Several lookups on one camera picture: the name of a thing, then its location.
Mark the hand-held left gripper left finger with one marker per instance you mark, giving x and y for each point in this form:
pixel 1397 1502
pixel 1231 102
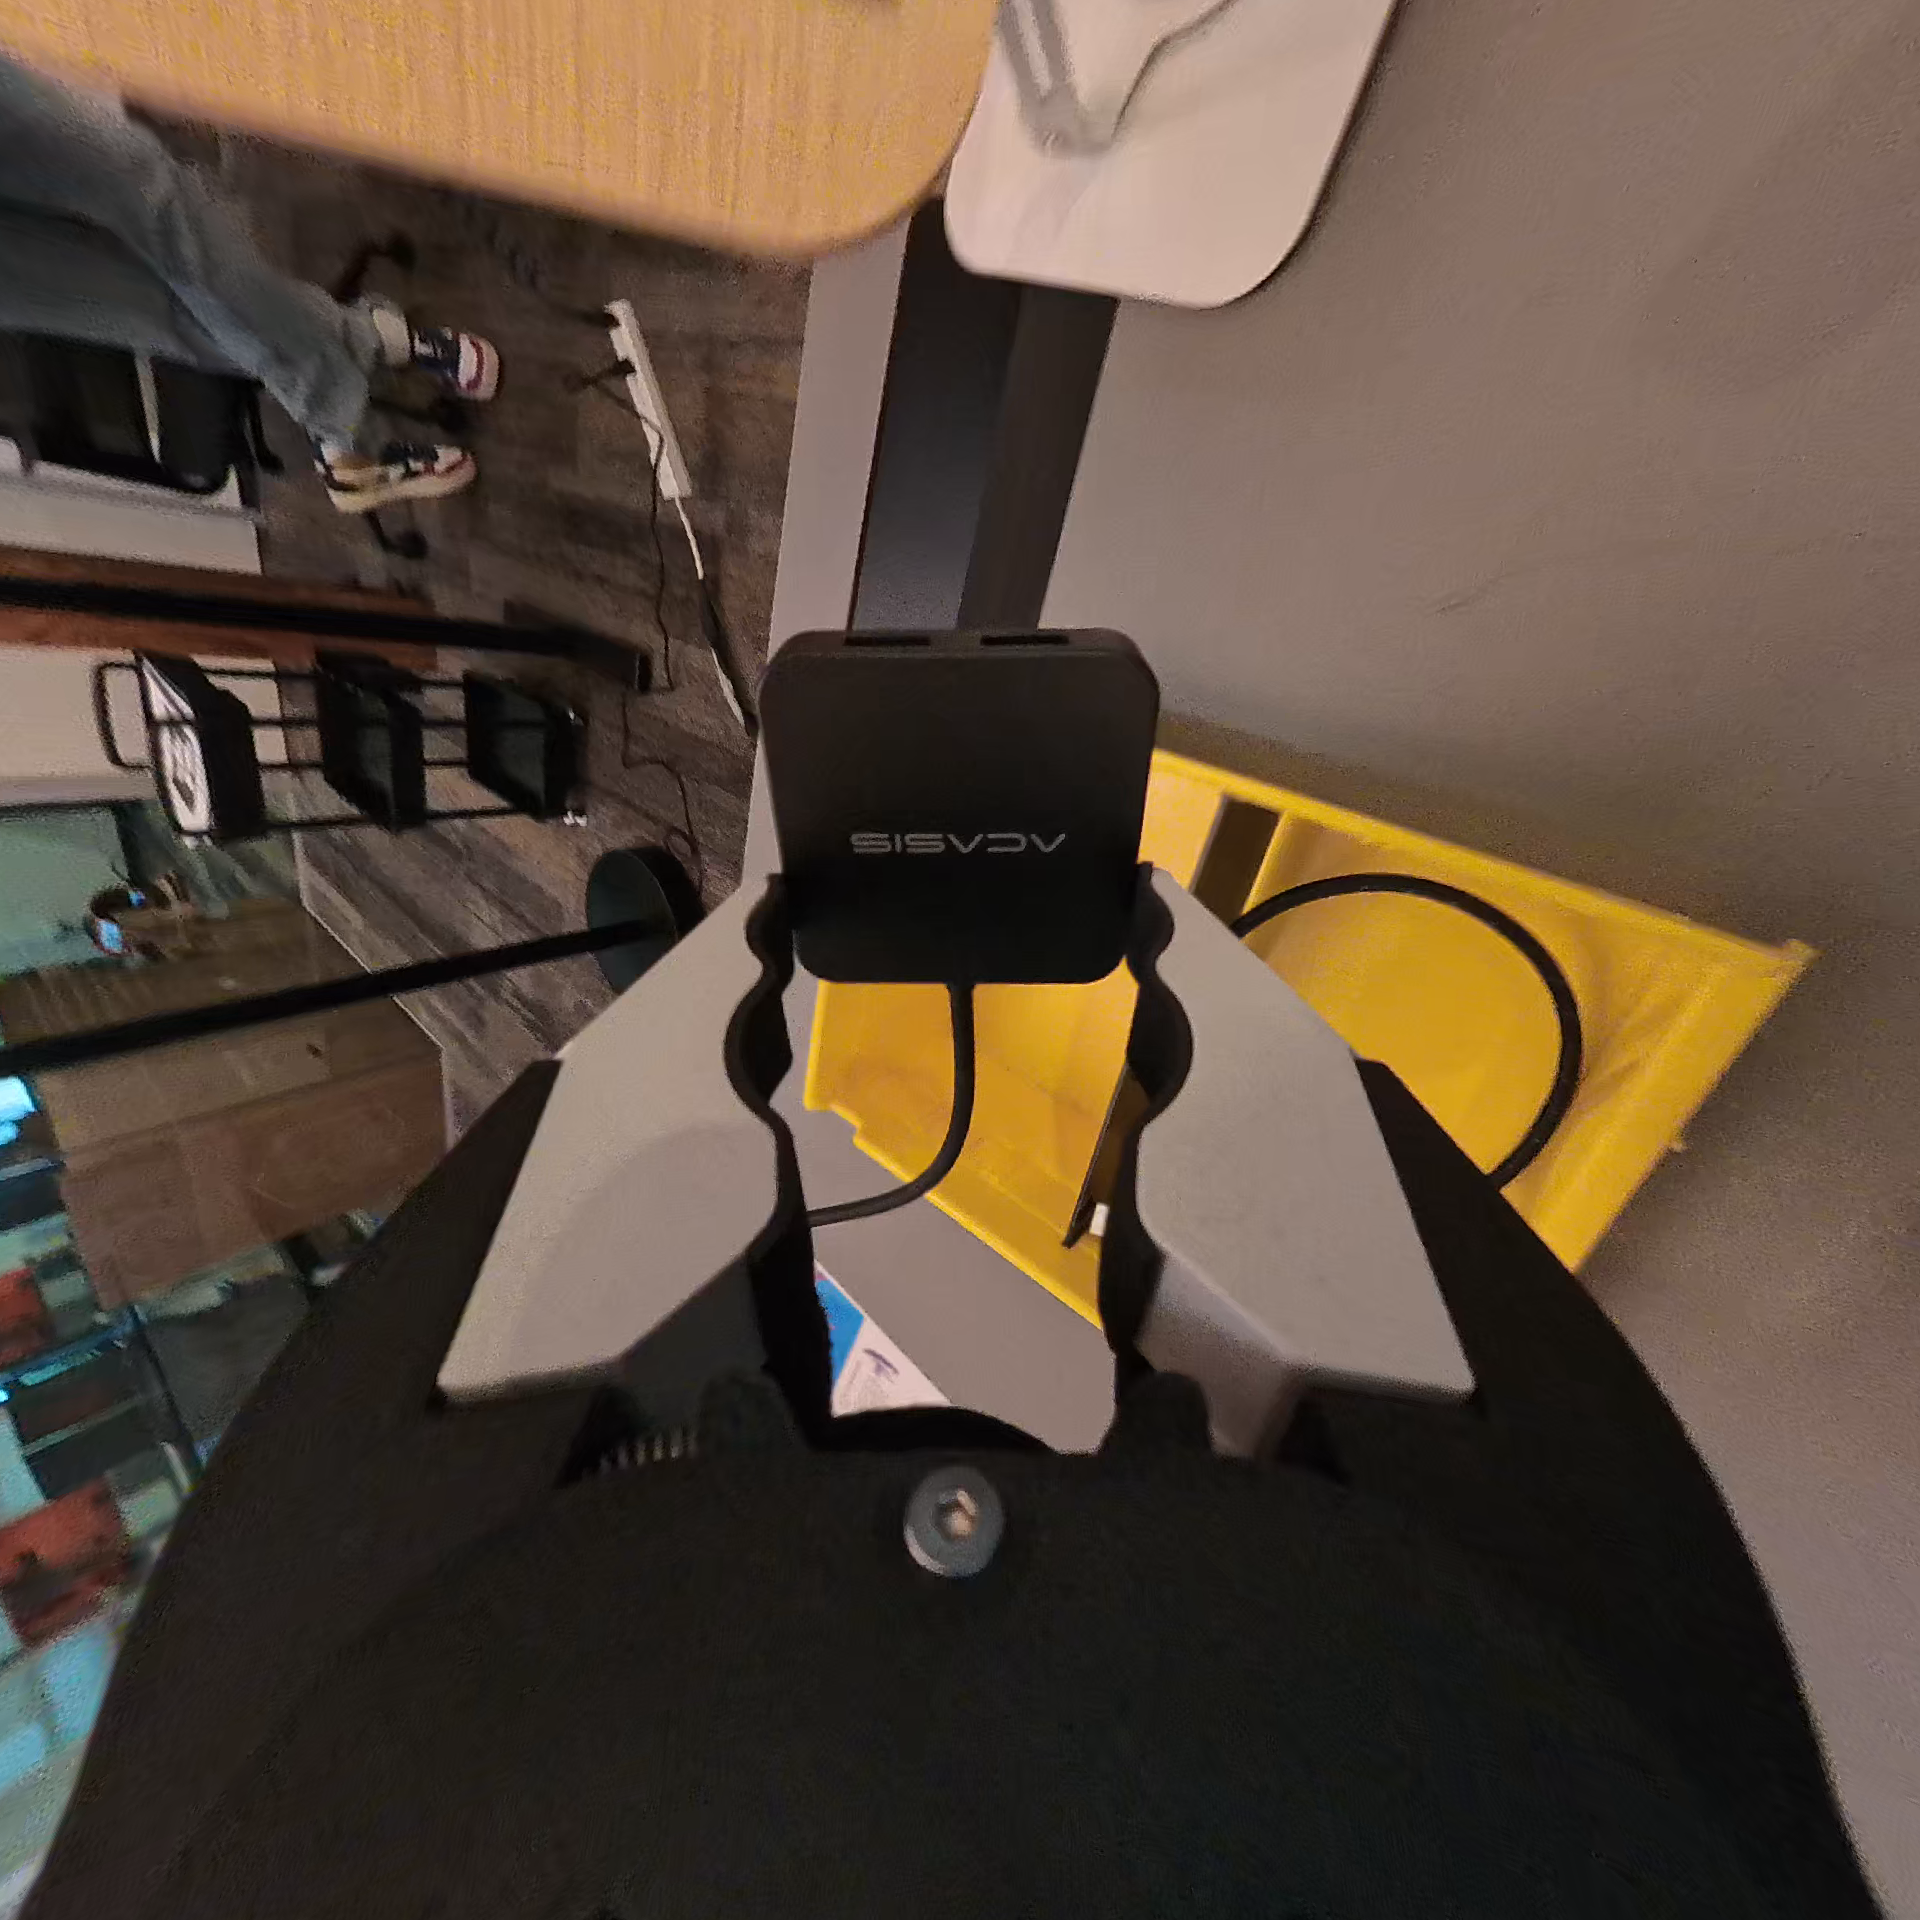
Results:
pixel 631 1199

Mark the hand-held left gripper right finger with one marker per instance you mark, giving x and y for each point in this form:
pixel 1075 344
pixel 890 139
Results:
pixel 1291 1199

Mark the yellow plastic bin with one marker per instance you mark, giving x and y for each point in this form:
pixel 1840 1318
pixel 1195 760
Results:
pixel 1426 1044

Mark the black square usb hub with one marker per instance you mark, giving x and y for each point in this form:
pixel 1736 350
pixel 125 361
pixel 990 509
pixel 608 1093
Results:
pixel 962 750

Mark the white blue printed card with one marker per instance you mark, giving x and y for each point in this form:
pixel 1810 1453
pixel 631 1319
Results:
pixel 863 1349

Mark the black pole with round base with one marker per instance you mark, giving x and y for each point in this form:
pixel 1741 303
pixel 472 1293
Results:
pixel 645 916

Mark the black metal rack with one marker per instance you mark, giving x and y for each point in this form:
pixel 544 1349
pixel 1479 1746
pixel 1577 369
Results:
pixel 509 743

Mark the white power strip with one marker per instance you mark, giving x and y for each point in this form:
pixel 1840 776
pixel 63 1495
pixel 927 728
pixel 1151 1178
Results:
pixel 648 395

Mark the light wooden table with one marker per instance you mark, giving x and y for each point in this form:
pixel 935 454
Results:
pixel 523 119

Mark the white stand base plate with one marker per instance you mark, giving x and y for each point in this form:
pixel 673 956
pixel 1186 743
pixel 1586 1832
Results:
pixel 1199 181

